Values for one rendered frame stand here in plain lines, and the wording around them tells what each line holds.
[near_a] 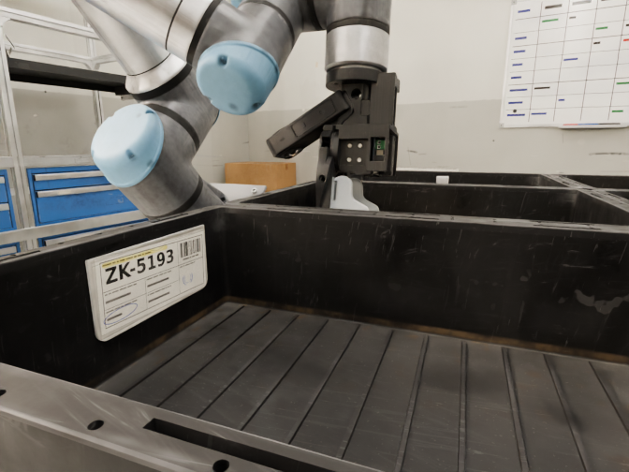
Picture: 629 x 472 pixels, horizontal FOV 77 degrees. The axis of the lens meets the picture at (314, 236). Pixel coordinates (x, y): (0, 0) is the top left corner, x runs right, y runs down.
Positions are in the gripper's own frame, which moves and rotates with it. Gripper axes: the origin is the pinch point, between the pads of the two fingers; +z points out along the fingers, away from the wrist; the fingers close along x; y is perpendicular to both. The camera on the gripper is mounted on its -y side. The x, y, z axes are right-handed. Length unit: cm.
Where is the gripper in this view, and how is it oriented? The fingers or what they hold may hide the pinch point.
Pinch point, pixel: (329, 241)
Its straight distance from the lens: 50.5
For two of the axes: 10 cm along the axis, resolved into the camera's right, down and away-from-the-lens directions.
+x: 3.4, -0.8, 9.4
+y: 9.4, 0.8, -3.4
